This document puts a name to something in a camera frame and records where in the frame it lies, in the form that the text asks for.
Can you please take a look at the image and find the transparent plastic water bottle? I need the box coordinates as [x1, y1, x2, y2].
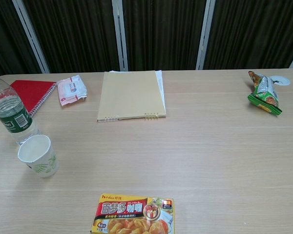
[0, 67, 41, 146]

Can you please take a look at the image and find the small white paper cup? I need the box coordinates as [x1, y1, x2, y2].
[17, 134, 60, 178]

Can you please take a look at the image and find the beige spiral notebook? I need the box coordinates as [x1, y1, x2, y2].
[96, 71, 167, 123]

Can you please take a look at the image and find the pink wet wipes pack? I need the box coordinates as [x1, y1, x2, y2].
[56, 75, 88, 107]

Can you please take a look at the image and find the yellow curry box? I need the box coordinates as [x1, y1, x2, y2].
[89, 194, 175, 234]

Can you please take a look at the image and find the red spiral notebook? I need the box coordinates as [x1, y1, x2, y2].
[0, 79, 57, 119]

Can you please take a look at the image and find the green snack bag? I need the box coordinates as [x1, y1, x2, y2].
[247, 71, 283, 116]

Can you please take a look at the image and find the white round cable grommet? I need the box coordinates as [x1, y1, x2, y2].
[268, 76, 291, 86]

